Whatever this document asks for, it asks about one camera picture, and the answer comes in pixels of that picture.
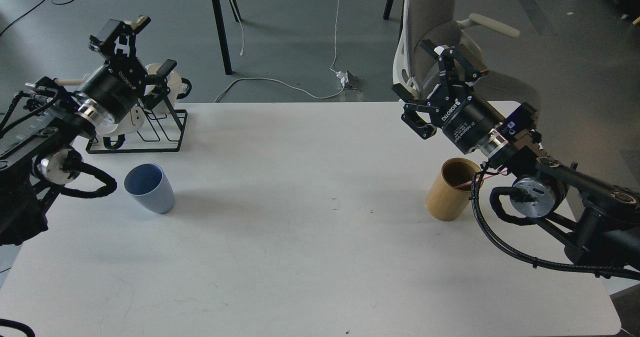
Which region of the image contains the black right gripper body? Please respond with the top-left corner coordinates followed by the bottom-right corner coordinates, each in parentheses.
top-left (428, 84), bottom-right (505, 154)

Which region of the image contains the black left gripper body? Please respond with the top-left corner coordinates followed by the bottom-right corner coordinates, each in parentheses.
top-left (75, 57), bottom-right (147, 126)

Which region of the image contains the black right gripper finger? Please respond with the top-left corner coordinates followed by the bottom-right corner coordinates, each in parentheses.
top-left (391, 83), bottom-right (439, 140)
top-left (418, 39), bottom-right (489, 100)

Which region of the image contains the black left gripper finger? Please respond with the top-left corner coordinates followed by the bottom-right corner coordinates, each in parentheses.
top-left (89, 15), bottom-right (151, 66)
top-left (142, 59), bottom-right (178, 110)

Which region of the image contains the blue cup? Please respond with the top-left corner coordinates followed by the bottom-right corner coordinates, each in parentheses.
top-left (124, 163), bottom-right (176, 214)

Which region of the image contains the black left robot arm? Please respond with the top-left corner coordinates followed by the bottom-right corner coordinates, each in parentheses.
top-left (0, 15), bottom-right (188, 246)

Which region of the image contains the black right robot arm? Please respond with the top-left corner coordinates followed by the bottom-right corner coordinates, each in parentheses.
top-left (392, 40), bottom-right (640, 281)

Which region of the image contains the grey office chair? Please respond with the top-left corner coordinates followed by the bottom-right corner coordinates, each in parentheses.
top-left (392, 0), bottom-right (540, 110)

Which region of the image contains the pink chopstick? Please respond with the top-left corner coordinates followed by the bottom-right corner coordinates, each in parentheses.
top-left (455, 174), bottom-right (496, 191)

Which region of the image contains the white power adapter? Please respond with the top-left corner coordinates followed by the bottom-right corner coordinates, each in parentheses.
top-left (335, 70), bottom-right (361, 91)

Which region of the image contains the bamboo cylindrical holder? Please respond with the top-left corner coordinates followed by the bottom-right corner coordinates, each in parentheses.
top-left (425, 157), bottom-right (481, 222)

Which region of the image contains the black table leg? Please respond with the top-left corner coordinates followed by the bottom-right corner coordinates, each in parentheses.
top-left (211, 0), bottom-right (242, 76)

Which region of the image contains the black wire dish rack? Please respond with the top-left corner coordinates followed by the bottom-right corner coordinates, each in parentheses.
top-left (85, 104), bottom-right (188, 154)

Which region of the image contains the white power cable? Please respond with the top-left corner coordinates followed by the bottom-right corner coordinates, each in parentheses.
top-left (214, 0), bottom-right (347, 104)

